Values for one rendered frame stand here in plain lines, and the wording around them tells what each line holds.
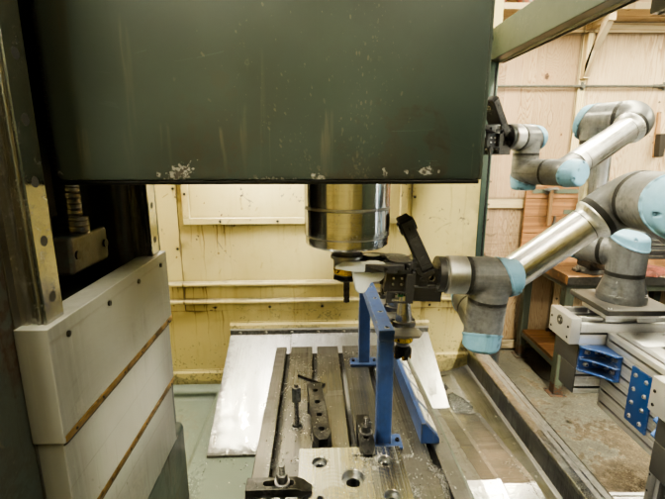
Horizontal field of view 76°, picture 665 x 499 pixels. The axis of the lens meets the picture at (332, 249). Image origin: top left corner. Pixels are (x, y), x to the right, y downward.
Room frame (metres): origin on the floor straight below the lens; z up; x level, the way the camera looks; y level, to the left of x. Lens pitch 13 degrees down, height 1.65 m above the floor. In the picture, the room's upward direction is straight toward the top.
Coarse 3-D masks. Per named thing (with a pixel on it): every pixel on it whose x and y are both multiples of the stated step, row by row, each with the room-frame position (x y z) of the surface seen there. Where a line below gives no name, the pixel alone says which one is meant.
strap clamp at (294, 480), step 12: (252, 480) 0.73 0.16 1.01; (264, 480) 0.73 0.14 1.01; (276, 480) 0.72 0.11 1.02; (288, 480) 0.72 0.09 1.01; (300, 480) 0.73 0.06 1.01; (252, 492) 0.70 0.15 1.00; (264, 492) 0.70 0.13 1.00; (276, 492) 0.71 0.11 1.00; (288, 492) 0.71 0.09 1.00; (300, 492) 0.71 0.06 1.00
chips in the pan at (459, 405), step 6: (444, 384) 1.69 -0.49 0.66; (450, 396) 1.59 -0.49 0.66; (456, 396) 1.59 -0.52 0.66; (450, 402) 1.55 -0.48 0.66; (456, 402) 1.55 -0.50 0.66; (462, 402) 1.55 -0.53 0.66; (468, 402) 1.55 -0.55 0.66; (456, 408) 1.51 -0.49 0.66; (462, 408) 1.51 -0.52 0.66; (468, 408) 1.51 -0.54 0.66
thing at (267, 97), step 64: (64, 0) 0.65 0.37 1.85; (128, 0) 0.65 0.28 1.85; (192, 0) 0.66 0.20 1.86; (256, 0) 0.66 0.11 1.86; (320, 0) 0.67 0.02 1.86; (384, 0) 0.67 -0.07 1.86; (448, 0) 0.67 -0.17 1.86; (64, 64) 0.65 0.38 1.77; (128, 64) 0.65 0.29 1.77; (192, 64) 0.66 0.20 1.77; (256, 64) 0.66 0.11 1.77; (320, 64) 0.67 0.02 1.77; (384, 64) 0.67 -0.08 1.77; (448, 64) 0.67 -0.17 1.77; (64, 128) 0.65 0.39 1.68; (128, 128) 0.65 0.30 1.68; (192, 128) 0.66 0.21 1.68; (256, 128) 0.66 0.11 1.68; (320, 128) 0.67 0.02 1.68; (384, 128) 0.67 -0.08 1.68; (448, 128) 0.67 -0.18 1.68
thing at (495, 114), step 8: (496, 96) 1.21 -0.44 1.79; (488, 104) 1.21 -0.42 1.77; (496, 104) 1.20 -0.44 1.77; (488, 112) 1.23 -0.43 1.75; (496, 112) 1.21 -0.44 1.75; (488, 120) 1.24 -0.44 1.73; (496, 120) 1.22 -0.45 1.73; (504, 120) 1.22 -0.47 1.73; (504, 128) 1.22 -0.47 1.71; (504, 136) 1.23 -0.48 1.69
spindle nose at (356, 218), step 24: (312, 192) 0.74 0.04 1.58; (336, 192) 0.72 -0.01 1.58; (360, 192) 0.72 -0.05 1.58; (384, 192) 0.74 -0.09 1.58; (312, 216) 0.74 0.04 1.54; (336, 216) 0.72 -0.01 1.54; (360, 216) 0.72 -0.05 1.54; (384, 216) 0.75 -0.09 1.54; (312, 240) 0.75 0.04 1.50; (336, 240) 0.72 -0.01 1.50; (360, 240) 0.72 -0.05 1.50; (384, 240) 0.75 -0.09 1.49
